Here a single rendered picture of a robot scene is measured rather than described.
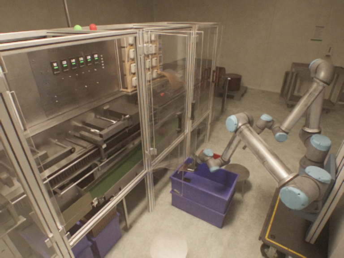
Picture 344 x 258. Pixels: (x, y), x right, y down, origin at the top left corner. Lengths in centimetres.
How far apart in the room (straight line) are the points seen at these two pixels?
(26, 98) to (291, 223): 228
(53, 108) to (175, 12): 578
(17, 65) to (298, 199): 189
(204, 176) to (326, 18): 484
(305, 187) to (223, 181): 112
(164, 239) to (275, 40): 544
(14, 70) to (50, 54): 27
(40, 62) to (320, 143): 214
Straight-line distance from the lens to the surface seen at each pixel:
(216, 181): 243
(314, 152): 197
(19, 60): 167
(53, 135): 179
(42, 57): 174
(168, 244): 189
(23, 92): 170
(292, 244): 203
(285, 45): 623
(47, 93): 177
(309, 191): 145
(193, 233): 226
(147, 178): 205
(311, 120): 203
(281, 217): 217
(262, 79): 642
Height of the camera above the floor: 187
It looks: 29 degrees down
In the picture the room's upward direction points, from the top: straight up
